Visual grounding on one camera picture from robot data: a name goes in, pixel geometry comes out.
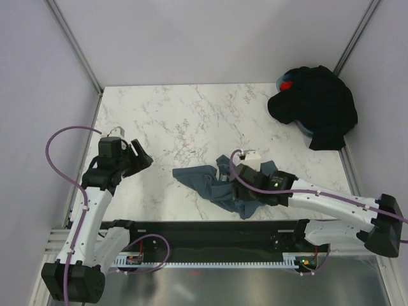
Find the grey-blue t shirt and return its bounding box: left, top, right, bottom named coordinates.
left=172, top=155, right=264, bottom=220

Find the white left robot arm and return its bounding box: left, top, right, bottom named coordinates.
left=41, top=136, right=153, bottom=303

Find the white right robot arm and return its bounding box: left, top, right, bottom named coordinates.
left=231, top=164, right=407, bottom=258

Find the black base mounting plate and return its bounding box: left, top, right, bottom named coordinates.
left=98, top=219, right=328, bottom=263

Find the red t shirt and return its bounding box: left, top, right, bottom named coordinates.
left=279, top=81, right=293, bottom=91

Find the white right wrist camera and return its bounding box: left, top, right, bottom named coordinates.
left=238, top=150, right=261, bottom=171

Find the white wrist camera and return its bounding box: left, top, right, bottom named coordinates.
left=107, top=126, right=125, bottom=140
left=238, top=150, right=261, bottom=171

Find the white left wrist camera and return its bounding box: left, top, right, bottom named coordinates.
left=107, top=126, right=125, bottom=140

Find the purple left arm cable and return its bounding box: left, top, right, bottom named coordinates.
left=46, top=126, right=103, bottom=303

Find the aluminium front frame rail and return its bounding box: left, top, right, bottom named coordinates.
left=43, top=228, right=393, bottom=256

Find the white slotted cable duct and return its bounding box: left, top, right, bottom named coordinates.
left=111, top=254, right=317, bottom=269

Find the left aluminium frame post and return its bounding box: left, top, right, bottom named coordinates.
left=44, top=0, right=104, bottom=97

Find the aluminium frame post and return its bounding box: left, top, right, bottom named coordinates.
left=333, top=0, right=383, bottom=76
left=44, top=0, right=104, bottom=97

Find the right aluminium frame post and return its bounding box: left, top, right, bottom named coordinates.
left=333, top=0, right=383, bottom=76

